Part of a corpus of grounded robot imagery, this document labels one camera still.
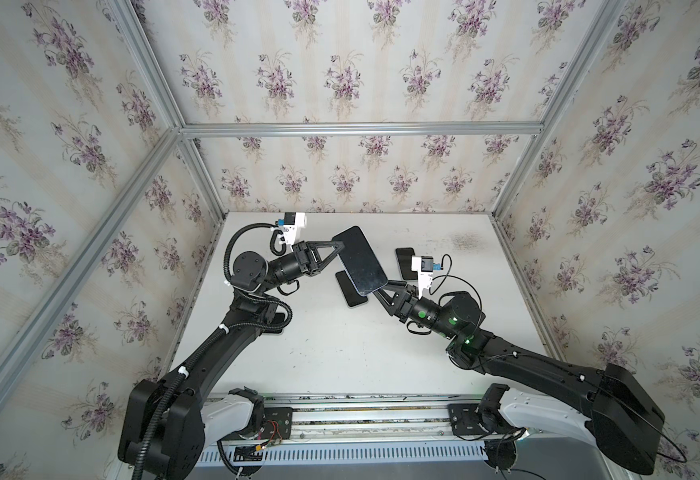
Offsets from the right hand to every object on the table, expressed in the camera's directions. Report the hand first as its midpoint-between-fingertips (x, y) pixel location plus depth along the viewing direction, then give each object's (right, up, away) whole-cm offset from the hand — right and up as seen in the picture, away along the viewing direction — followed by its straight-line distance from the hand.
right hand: (368, 288), depth 64 cm
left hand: (-5, +9, -3) cm, 11 cm away
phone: (-2, +6, -1) cm, 6 cm away
